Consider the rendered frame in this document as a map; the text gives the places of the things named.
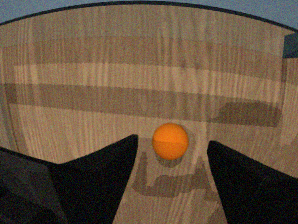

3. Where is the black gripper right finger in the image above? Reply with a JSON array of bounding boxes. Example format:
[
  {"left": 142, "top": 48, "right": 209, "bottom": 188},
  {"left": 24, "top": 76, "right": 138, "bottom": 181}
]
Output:
[{"left": 206, "top": 140, "right": 298, "bottom": 224}]

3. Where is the orange ball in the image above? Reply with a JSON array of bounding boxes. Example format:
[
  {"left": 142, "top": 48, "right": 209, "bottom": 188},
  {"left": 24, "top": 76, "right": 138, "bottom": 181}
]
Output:
[{"left": 152, "top": 123, "right": 189, "bottom": 160}]

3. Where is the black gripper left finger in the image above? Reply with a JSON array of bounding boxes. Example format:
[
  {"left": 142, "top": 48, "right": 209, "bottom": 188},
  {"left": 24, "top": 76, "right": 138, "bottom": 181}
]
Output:
[{"left": 0, "top": 135, "right": 138, "bottom": 224}]

